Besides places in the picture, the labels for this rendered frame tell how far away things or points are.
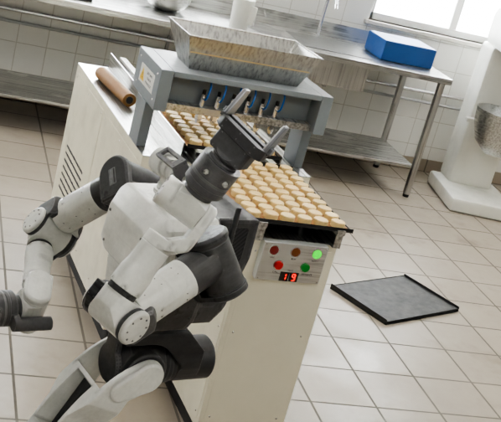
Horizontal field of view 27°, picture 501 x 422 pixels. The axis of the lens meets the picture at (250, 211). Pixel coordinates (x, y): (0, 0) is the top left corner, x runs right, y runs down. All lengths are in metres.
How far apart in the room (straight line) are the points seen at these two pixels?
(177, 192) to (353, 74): 5.10
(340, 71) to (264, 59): 3.03
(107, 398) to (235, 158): 0.78
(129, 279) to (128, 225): 0.35
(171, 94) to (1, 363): 1.20
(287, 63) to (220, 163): 2.10
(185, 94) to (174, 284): 1.94
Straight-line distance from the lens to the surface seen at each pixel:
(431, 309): 5.60
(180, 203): 2.07
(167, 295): 2.18
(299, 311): 3.67
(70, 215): 2.71
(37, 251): 2.71
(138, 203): 2.42
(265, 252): 3.47
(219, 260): 2.25
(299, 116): 4.25
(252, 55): 4.04
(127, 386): 2.54
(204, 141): 4.11
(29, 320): 2.56
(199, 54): 3.99
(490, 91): 7.70
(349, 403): 4.44
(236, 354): 3.66
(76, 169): 4.93
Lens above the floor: 2.04
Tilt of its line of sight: 19 degrees down
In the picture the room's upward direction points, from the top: 15 degrees clockwise
